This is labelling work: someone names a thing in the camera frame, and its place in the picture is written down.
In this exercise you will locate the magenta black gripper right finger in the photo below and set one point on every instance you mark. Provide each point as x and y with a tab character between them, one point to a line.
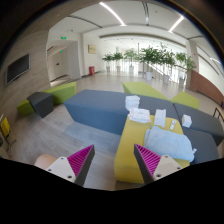
153	166

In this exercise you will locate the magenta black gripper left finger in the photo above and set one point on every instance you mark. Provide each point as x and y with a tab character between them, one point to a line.
75	167

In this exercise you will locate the light blue towel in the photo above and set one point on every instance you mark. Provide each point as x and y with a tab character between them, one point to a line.
165	142

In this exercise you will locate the person's hand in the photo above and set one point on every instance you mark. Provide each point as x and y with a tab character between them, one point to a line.
44	161

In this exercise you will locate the yellow bench seat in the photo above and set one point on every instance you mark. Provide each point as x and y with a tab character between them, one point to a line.
126	168

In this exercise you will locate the small white bottle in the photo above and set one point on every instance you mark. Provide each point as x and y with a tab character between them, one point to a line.
172	124

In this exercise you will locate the white folded cloth strip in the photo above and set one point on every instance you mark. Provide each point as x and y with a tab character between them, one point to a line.
160	117

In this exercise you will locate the white crumpled cloth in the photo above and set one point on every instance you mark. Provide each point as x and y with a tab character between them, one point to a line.
139	115

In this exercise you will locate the white tissue box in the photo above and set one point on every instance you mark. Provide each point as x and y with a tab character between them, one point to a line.
186	121

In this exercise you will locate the dark grey bench seat right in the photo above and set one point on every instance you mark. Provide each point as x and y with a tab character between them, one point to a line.
205	133

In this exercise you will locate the large blue-grey bench seat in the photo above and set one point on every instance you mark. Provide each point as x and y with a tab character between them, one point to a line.
104	110

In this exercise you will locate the green bench seat right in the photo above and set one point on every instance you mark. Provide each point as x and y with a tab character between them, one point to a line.
186	99

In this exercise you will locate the green bench seat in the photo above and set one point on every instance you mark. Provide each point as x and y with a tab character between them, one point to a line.
60	94
186	99
141	88

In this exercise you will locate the dark grey cube seat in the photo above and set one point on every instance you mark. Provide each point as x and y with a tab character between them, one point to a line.
42	103

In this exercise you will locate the green bench seat left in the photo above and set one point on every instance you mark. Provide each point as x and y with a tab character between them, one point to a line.
60	94

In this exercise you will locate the green bench seat back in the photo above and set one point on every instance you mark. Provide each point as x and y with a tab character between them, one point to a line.
141	88

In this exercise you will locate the yellow chair left edge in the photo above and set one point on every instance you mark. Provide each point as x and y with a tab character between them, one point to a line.
5	128

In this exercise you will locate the black chair right edge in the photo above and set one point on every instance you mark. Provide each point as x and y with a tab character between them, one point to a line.
218	113

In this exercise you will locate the red trash bin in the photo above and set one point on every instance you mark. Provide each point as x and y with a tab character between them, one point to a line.
91	70

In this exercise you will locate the potted plant white pot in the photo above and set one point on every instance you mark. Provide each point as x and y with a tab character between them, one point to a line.
167	60

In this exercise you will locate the potted plant far right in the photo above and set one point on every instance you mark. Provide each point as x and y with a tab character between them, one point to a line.
184	64

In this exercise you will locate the large potted plant centre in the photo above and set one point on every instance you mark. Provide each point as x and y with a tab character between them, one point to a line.
150	56

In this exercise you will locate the potted plant far left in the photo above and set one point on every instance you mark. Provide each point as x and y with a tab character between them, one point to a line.
107	59

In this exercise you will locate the black wall television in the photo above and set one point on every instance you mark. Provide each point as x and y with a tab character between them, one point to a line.
17	68

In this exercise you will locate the yellow wall poster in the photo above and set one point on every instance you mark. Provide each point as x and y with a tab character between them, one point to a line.
92	49

